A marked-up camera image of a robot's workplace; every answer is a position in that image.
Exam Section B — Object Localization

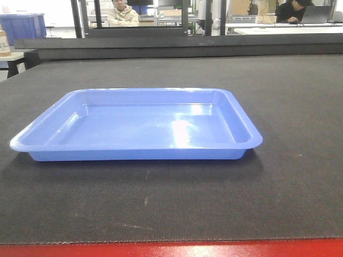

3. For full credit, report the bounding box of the black metal frame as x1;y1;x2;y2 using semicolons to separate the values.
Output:
70;0;228;39

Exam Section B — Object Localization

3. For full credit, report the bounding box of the person in beige hoodie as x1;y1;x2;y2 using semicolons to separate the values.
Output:
107;0;139;27

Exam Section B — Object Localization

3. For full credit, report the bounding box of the white background table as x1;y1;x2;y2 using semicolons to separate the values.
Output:
225;23;342;35

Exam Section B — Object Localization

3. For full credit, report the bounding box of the grey laptop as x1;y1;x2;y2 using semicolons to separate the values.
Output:
301;6;331;24

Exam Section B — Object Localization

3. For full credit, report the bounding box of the blue storage crate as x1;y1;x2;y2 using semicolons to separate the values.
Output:
1;13;47;46

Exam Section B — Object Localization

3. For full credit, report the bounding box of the person in black clothes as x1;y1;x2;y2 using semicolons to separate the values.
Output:
275;0;314;23

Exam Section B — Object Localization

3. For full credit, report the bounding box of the dark grey table mat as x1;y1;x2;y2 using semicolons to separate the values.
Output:
1;55;342;244

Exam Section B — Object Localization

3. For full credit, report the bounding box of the cardboard box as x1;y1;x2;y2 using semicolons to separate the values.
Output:
0;30;11;57

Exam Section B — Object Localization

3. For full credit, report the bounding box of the blue plastic tray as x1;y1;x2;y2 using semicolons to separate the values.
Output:
10;88;263;161

